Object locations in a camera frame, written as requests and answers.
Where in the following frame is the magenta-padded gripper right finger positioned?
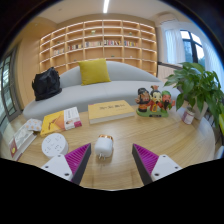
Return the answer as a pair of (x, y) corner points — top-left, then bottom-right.
(131, 143), (183, 186)

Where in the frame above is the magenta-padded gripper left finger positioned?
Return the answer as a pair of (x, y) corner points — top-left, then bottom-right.
(40, 142), (92, 186)

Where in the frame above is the white charger with copper rim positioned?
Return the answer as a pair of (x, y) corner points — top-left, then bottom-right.
(94, 134), (115, 160)

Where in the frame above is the round white power strip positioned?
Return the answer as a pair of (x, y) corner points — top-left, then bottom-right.
(41, 132), (69, 159)

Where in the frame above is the yellow and white book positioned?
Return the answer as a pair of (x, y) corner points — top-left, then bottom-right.
(39, 106), (83, 137)

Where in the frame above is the floral fabric pouch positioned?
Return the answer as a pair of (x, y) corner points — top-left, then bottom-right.
(23, 118), (43, 133)

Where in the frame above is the grey and red book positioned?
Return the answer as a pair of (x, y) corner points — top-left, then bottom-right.
(8, 124), (38, 162)

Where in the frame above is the small white jar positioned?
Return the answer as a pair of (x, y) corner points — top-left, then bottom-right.
(181, 107), (197, 126)

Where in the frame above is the three-figure colourful figurine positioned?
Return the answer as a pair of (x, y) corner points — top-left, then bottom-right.
(134, 85), (176, 118)

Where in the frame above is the thick yellow book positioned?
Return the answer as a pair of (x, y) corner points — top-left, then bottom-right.
(87, 99), (136, 125)

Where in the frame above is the grey curved sofa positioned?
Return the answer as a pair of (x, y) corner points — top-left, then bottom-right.
(22, 60), (181, 121)

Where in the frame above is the yellow-green chair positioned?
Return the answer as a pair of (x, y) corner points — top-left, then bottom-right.
(218, 113), (224, 136)

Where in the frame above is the black bag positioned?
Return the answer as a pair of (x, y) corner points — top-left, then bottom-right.
(31, 66), (63, 102)

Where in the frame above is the potted green plant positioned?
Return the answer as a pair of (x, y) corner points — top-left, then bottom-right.
(163, 61), (224, 134)

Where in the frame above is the white radiator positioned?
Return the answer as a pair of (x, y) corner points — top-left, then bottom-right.
(157, 63), (184, 84)

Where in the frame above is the yellow square cushion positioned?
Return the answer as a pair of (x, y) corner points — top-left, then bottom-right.
(77, 58), (112, 86)

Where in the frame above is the glass door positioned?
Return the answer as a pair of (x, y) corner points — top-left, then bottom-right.
(0, 49), (23, 123)

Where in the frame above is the dark-framed window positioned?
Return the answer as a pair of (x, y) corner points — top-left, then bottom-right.
(179, 29), (206, 69)

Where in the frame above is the white air conditioner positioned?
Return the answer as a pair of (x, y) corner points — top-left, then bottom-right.
(156, 13), (179, 25)

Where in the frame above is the long ceiling light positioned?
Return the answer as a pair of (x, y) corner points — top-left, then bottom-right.
(102, 0), (111, 14)

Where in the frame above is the wooden wall shelf unit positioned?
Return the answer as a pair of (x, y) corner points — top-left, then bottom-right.
(38, 19), (158, 77)

